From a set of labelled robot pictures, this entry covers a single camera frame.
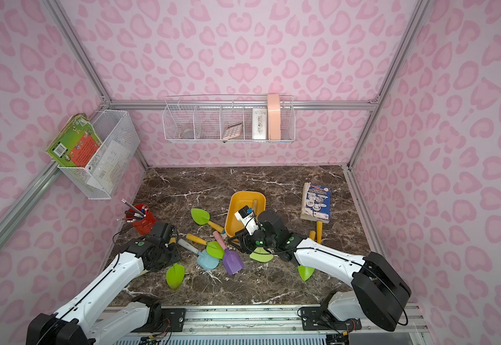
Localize light blue plastic shovel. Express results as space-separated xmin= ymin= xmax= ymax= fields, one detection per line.
xmin=177 ymin=239 xmax=220 ymax=271

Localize yellow plastic storage box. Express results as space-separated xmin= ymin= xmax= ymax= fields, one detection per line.
xmin=224 ymin=191 xmax=266 ymax=238

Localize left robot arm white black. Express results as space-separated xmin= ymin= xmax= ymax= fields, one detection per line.
xmin=26 ymin=221 xmax=181 ymax=344

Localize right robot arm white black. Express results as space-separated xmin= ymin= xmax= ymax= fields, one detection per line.
xmin=229 ymin=206 xmax=411 ymax=331

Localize green shovel behind box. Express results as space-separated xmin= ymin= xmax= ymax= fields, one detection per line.
xmin=191 ymin=208 xmax=224 ymax=234

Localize pink box on shelf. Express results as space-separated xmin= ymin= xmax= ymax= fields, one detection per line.
xmin=268 ymin=93 xmax=281 ymax=141

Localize white box on shelf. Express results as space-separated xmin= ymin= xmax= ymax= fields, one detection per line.
xmin=252 ymin=108 xmax=268 ymax=140

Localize red pen holder cup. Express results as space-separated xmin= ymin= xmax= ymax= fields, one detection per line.
xmin=121 ymin=199 xmax=157 ymax=235

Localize blue white book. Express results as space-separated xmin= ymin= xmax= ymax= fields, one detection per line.
xmin=300 ymin=183 xmax=332 ymax=224

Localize white papers in basket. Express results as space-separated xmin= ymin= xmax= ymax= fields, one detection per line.
xmin=87 ymin=141 xmax=130 ymax=195

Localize small pink calculator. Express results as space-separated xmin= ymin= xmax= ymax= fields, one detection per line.
xmin=221 ymin=122 xmax=244 ymax=142

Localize round clear object on shelf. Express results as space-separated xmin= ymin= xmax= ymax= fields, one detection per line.
xmin=178 ymin=124 xmax=195 ymax=140

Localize green red book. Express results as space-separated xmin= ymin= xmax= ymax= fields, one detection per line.
xmin=46 ymin=113 xmax=102 ymax=168

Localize light green shovel wooden handle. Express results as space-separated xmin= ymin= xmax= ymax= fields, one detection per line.
xmin=250 ymin=247 xmax=274 ymax=263

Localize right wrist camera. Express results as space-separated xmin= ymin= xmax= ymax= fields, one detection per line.
xmin=235 ymin=206 xmax=259 ymax=235

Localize purple shovel pink handle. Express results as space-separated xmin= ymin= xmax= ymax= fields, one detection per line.
xmin=213 ymin=231 xmax=244 ymax=275

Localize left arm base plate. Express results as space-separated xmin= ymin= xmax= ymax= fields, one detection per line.
xmin=132 ymin=306 xmax=187 ymax=334

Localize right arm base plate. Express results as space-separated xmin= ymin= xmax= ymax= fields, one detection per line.
xmin=297 ymin=306 xmax=362 ymax=333

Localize white mesh wall basket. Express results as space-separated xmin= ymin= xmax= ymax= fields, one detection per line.
xmin=59 ymin=110 xmax=140 ymax=200

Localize white wire wall shelf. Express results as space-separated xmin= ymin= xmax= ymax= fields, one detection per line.
xmin=162 ymin=95 xmax=296 ymax=143

